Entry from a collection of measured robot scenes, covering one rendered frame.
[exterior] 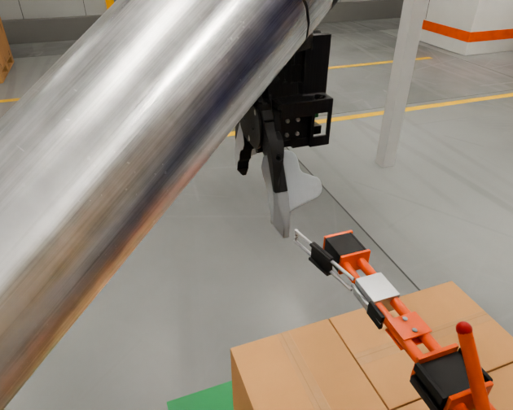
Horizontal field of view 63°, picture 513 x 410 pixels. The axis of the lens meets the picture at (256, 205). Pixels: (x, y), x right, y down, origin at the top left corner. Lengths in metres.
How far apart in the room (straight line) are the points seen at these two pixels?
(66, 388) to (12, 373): 2.14
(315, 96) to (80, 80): 0.32
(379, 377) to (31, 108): 1.48
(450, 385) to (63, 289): 0.68
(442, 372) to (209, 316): 1.77
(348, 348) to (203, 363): 0.87
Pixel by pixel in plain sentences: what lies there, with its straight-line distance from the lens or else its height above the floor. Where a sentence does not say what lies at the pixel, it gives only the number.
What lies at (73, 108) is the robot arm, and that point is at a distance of 0.17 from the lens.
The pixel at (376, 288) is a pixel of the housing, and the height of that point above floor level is 1.20.
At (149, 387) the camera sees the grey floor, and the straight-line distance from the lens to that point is 2.21.
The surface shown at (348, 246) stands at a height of 1.21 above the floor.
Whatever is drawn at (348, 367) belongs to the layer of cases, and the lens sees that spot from 1.58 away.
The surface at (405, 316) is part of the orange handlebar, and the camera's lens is 0.86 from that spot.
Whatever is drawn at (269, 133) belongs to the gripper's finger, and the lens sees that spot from 0.42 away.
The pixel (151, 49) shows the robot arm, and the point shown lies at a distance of 0.17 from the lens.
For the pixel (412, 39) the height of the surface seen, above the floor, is 1.10.
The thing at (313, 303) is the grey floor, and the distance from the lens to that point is 2.50.
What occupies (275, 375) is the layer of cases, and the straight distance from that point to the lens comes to 1.53.
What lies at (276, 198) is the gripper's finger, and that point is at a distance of 0.43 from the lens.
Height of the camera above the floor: 1.80
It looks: 33 degrees down
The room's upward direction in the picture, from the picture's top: straight up
